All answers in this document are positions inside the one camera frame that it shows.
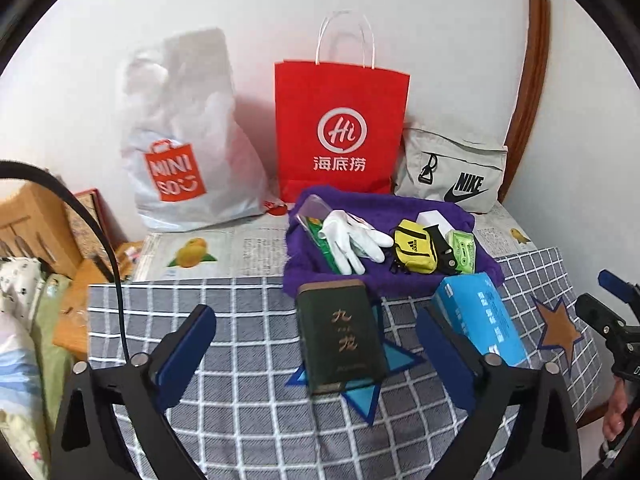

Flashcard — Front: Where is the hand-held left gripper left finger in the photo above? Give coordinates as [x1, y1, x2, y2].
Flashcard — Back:
[50, 304, 218, 480]

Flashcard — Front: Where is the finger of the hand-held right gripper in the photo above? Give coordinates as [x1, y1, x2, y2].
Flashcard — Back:
[598, 270, 640, 307]
[575, 294, 627, 342]

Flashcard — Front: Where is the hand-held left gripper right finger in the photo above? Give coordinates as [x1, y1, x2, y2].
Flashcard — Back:
[416, 305, 583, 480]

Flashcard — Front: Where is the light green tissue pack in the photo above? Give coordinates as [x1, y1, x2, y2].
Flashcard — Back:
[445, 229, 478, 276]

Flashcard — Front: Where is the small yellow bag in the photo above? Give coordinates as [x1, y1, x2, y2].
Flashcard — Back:
[390, 219, 461, 277]

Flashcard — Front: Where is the white sponge block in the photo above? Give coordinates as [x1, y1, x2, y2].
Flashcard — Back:
[417, 210, 453, 233]

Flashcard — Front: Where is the white glove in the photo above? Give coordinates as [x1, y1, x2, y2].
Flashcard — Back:
[320, 210, 396, 276]

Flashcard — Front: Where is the green snack packet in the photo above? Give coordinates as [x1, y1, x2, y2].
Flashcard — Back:
[306, 215, 341, 276]

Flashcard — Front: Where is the person's right hand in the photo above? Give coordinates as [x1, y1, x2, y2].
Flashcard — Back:
[602, 385, 640, 443]

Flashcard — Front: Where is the grey checked tablecloth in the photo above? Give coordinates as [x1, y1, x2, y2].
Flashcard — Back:
[86, 246, 603, 480]

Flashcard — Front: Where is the blue tissue pack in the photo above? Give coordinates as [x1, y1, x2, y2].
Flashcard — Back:
[431, 271, 528, 367]

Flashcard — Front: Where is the purple towel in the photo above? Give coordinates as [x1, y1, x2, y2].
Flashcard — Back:
[282, 185, 503, 301]

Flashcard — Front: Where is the dark green tin box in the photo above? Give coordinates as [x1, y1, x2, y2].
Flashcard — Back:
[295, 279, 390, 396]

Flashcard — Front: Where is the wooden nightstand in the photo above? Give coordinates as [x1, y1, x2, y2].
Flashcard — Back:
[52, 240, 151, 363]

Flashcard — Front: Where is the newspaper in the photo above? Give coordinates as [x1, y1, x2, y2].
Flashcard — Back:
[131, 205, 538, 283]

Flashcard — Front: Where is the light green bed sheet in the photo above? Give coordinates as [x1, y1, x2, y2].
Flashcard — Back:
[30, 272, 76, 441]

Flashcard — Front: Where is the patterned box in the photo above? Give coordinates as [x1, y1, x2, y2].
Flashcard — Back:
[65, 187, 131, 261]

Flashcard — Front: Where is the colourful quilt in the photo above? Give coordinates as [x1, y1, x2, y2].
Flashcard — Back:
[0, 310, 51, 480]

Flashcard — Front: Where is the white dotted pillow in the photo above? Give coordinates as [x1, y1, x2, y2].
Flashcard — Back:
[0, 257, 48, 321]

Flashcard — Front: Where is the grey waist bag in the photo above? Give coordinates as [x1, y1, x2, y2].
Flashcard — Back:
[394, 126, 508, 211]

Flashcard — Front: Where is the white plastic shopping bag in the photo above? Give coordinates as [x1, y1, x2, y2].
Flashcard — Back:
[119, 27, 281, 233]

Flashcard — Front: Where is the red paper bag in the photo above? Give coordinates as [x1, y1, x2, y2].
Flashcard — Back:
[274, 9, 412, 203]

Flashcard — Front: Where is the black cable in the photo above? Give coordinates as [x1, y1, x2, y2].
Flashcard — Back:
[0, 159, 132, 366]

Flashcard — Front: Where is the brown wooden door frame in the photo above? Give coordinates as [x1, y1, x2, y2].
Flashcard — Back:
[502, 0, 551, 206]

